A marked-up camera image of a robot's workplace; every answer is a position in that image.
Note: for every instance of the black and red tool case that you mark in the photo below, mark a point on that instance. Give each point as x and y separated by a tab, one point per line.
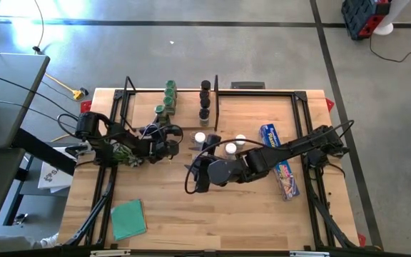
359	16

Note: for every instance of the succulent plant in black pot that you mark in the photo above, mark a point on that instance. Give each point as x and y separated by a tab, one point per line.
128	157

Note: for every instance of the teal folded cloth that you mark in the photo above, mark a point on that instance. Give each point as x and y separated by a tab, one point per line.
127	219

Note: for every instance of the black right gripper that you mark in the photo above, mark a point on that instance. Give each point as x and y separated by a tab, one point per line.
205	178

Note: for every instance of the purple label jar black lid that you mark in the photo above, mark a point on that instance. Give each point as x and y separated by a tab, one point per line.
205	103

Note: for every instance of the black-lid spice jars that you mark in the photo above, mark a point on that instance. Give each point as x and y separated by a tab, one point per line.
203	114

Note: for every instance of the green lid herb jar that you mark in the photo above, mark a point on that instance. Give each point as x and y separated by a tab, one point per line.
168	101
171	84
170	93

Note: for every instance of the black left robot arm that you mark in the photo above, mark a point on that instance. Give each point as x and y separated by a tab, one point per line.
120	141

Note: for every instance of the red spice jar black lid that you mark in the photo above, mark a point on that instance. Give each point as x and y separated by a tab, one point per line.
204	94

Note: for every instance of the white printed paper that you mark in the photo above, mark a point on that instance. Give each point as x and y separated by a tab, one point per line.
54	176

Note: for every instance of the blue plastic wrap box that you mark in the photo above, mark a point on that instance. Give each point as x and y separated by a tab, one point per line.
287	182

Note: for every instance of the grey side desk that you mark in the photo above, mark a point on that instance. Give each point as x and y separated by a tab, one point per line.
5	89

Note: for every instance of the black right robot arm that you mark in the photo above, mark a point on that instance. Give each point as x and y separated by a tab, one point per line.
262	160

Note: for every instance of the red corner bracket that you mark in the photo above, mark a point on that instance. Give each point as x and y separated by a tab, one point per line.
86	106
329	104
361	240

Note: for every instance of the white round stand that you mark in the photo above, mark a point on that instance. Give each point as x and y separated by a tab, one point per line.
384	29

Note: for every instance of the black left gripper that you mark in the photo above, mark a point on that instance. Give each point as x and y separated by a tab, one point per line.
164	144

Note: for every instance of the wooden shelf with black frame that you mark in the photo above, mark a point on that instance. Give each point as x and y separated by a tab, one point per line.
187	114

